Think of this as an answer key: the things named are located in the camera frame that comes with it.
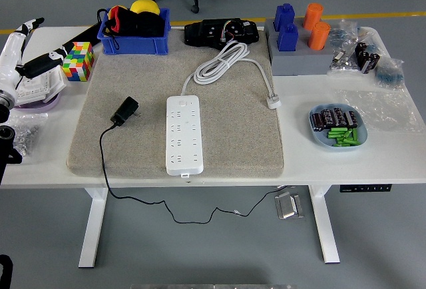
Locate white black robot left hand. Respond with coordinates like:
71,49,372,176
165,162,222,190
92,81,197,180
0,17,69,107

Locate black power adapter with cord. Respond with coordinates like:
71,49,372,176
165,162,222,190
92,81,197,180
99,96,290,225

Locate white power strip with cable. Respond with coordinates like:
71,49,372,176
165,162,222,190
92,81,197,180
165,41,282,179

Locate purple plate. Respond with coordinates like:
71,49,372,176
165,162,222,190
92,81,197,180
13,92,63,114

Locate clear bag of screws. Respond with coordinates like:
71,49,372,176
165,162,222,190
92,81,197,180
0,112,49,157

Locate multicolour puzzle cube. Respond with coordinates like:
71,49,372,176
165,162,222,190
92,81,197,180
61,41,95,83

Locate black flat bar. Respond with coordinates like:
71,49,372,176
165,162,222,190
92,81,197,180
61,23,103,55

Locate blue plastic bin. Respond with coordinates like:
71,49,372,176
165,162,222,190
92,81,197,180
97,7,172,56

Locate yellow ball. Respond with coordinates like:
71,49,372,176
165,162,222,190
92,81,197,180
129,0,161,15

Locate black electronic socket device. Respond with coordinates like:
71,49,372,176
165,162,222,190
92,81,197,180
184,17,260,50

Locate grey-brown mat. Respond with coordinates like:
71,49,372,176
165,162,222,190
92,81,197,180
65,31,286,179

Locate blue bottle-shaped block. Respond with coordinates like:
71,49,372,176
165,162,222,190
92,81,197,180
273,3,296,33
277,23,300,53

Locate grey block base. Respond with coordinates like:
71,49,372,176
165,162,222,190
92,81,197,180
264,18,335,77

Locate orange cylinder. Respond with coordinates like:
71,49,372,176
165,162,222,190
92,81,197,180
302,3,324,31
308,21,331,51

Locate metal plates on floor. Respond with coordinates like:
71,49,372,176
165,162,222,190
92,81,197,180
274,192,305,220

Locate black cylindrical capacitor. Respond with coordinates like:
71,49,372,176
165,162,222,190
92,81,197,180
321,109,335,127
362,53,381,75
354,42,367,63
345,111,359,129
311,112,325,133
332,107,347,127
358,51,371,70

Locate light blue plate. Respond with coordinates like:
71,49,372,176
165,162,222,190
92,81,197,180
308,103,368,153

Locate clear bag of metal parts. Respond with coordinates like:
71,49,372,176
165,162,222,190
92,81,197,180
327,19,362,77

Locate white table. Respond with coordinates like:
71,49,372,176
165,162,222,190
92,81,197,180
0,25,426,268

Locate clear bag of blue parts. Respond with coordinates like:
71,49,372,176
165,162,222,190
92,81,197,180
357,25,383,53

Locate empty clear plastic bag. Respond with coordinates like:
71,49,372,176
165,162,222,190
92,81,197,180
334,88,424,134

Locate black table control panel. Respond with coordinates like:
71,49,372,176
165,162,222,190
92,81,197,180
339,184,393,193

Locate small bag of blue parts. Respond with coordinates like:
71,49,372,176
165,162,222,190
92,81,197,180
373,57,406,90

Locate white wall socket box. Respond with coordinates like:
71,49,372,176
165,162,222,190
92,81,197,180
15,65,67,105

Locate black red drawstring pouch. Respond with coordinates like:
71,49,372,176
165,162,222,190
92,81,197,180
103,5,166,50

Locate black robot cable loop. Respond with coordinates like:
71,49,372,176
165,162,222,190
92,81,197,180
0,254,14,289

